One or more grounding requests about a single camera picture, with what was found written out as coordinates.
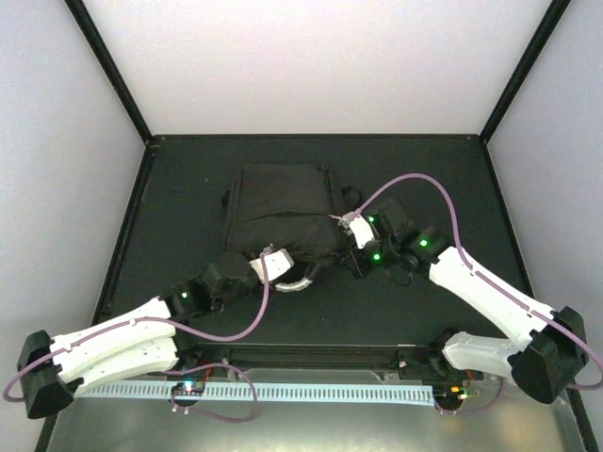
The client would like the black student bag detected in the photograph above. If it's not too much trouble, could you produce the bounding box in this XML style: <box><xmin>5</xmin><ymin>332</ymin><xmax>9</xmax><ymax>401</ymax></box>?
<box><xmin>222</xmin><ymin>164</ymin><xmax>364</xmax><ymax>293</ymax></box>

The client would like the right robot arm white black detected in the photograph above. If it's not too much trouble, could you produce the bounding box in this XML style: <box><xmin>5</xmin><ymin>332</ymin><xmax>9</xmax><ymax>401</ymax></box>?
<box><xmin>339</xmin><ymin>202</ymin><xmax>589</xmax><ymax>404</ymax></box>

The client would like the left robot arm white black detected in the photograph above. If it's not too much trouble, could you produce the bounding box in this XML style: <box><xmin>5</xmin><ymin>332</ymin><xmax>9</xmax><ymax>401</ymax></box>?
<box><xmin>3</xmin><ymin>250</ymin><xmax>271</xmax><ymax>419</ymax></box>

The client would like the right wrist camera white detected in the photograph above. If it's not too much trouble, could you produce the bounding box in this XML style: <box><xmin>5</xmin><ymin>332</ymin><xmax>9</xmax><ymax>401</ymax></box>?
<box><xmin>330</xmin><ymin>211</ymin><xmax>376</xmax><ymax>250</ymax></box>

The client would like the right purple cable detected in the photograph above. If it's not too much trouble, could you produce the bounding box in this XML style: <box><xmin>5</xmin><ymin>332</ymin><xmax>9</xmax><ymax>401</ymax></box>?
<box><xmin>355</xmin><ymin>172</ymin><xmax>603</xmax><ymax>416</ymax></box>

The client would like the purple cable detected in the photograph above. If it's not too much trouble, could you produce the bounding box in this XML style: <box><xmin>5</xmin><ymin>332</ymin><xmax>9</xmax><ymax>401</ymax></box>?
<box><xmin>355</xmin><ymin>172</ymin><xmax>603</xmax><ymax>416</ymax></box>
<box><xmin>2</xmin><ymin>253</ymin><xmax>272</xmax><ymax>421</ymax></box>

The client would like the black front rail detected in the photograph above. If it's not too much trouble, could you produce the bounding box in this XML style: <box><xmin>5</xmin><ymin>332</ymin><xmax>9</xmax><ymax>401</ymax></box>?
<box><xmin>180</xmin><ymin>344</ymin><xmax>448</xmax><ymax>379</ymax></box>

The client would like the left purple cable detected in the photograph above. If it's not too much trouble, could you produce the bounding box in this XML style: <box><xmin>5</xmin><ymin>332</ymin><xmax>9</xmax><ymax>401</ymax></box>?
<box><xmin>2</xmin><ymin>253</ymin><xmax>272</xmax><ymax>421</ymax></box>

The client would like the light blue slotted cable duct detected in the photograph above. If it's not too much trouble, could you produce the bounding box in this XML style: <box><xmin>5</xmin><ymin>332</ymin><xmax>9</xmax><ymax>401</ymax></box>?
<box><xmin>81</xmin><ymin>380</ymin><xmax>434</xmax><ymax>406</ymax></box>

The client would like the right black frame post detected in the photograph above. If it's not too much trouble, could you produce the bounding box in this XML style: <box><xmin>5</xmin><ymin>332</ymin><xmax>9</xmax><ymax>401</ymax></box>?
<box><xmin>480</xmin><ymin>0</ymin><xmax>572</xmax><ymax>144</ymax></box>

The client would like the black frame post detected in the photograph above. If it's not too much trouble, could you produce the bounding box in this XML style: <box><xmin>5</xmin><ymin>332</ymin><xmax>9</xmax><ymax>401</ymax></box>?
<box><xmin>64</xmin><ymin>0</ymin><xmax>153</xmax><ymax>144</ymax></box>
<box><xmin>480</xmin><ymin>0</ymin><xmax>572</xmax><ymax>144</ymax></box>

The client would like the left black frame post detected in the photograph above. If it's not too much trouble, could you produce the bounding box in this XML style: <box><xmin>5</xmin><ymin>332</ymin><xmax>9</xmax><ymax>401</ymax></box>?
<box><xmin>64</xmin><ymin>0</ymin><xmax>153</xmax><ymax>144</ymax></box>

